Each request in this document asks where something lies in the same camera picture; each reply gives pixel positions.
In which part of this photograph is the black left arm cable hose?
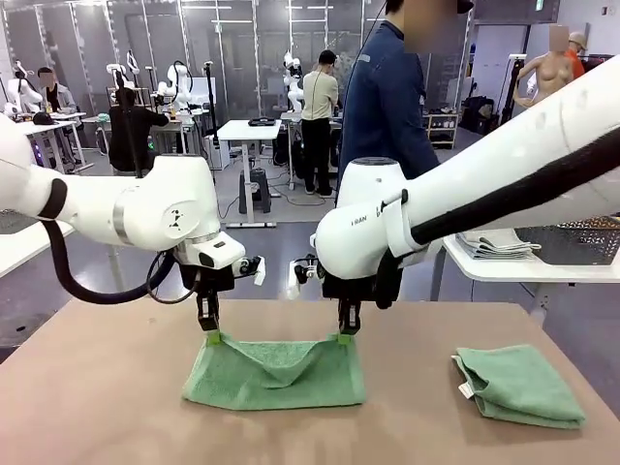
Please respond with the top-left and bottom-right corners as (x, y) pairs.
(46, 220), (195, 305)

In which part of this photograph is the black bag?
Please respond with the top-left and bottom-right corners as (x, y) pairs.
(462, 95), (498, 136)

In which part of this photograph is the large white rounded table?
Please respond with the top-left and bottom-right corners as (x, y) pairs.
(443, 232), (620, 326)

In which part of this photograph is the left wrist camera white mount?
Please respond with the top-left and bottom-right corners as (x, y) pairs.
(232, 255), (267, 286)

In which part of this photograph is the clothes rack with dark garments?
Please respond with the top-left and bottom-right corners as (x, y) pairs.
(583, 52), (619, 75)

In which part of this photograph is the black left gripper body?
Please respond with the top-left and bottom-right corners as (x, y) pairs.
(179, 264), (236, 299)

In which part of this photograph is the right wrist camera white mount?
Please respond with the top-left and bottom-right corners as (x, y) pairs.
(288, 254), (324, 299)

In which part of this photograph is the computer tower with coloured lights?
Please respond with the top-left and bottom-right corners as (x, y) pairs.
(289, 135), (309, 179)

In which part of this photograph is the black right arm cable sleeve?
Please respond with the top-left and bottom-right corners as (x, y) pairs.
(375, 128), (620, 311)

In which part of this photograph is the small white standing desk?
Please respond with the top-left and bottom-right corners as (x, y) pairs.
(216, 118), (283, 230)

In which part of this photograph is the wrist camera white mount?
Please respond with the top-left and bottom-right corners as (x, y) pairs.
(232, 255), (267, 286)
(288, 254), (324, 299)

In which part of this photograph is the black stand with white top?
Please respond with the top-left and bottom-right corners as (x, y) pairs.
(501, 52), (527, 128)

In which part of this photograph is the grey background robot desk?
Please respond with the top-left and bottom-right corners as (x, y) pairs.
(79, 108), (204, 161)

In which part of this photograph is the seated person in black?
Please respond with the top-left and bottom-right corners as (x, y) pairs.
(107, 86), (169, 178)

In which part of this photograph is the white background desk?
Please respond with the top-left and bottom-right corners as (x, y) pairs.
(14, 111), (96, 174)

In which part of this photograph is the white shoe shelf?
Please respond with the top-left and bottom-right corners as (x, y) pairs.
(425, 113), (460, 150)

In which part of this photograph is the seated person in grey jacket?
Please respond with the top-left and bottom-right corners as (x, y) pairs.
(37, 67), (81, 116)

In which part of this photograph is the person in denim jacket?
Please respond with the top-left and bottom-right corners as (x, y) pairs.
(338, 0), (475, 195)

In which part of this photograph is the black round base plate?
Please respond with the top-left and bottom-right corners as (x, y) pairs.
(0, 317), (31, 351)

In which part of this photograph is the grey step stool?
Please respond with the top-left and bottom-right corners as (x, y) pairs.
(237, 168), (272, 214)

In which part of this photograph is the black camera pole stand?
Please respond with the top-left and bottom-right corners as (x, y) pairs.
(111, 67), (146, 178)

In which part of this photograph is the mannequin in orange shirt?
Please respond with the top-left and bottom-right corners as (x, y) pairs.
(566, 31), (588, 75)

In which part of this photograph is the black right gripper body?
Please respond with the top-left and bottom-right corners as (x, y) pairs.
(322, 276), (377, 302)

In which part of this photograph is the green terry towel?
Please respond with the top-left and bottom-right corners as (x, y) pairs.
(181, 333), (367, 412)
(451, 343), (587, 430)

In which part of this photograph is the black slim tripod stand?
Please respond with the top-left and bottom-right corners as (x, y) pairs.
(202, 61), (222, 149)

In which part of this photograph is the standing person in cream top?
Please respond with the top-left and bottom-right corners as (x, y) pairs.
(300, 49), (340, 198)

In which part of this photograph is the beige mannequin in black trousers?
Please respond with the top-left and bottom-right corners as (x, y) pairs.
(513, 23), (576, 110)

